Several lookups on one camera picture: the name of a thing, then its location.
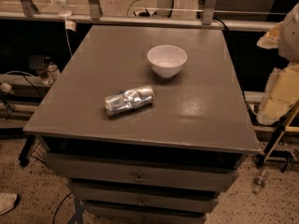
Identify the white shoe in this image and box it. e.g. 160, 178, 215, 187
0, 192, 20, 215

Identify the middle grey drawer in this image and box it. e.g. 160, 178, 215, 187
68, 182, 218, 213

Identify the grey drawer cabinet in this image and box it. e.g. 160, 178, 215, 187
22, 24, 262, 224

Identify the grey drawer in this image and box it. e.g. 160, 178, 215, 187
68, 182, 218, 213
44, 153, 238, 192
83, 202, 206, 224

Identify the white cable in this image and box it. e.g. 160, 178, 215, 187
64, 16, 74, 58

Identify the white bowl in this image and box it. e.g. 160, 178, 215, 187
147, 45, 188, 78

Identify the bottom grey drawer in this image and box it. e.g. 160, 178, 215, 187
83, 202, 206, 224

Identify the white webcam on stand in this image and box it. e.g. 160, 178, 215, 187
54, 0, 72, 18

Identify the clear plastic bottle on floor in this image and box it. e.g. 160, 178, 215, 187
253, 167, 269, 194

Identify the black floor cable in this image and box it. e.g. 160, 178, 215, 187
51, 191, 73, 224

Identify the black cable right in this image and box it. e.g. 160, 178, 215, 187
213, 17, 250, 110

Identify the crushed silver redbull can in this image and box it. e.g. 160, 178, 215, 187
104, 86, 154, 116

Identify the metal frame rail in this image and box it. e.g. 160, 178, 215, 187
0, 11, 277, 32

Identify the top grey drawer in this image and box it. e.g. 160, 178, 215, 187
44, 153, 238, 192

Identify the glass jar on shelf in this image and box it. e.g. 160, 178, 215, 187
38, 57, 60, 85

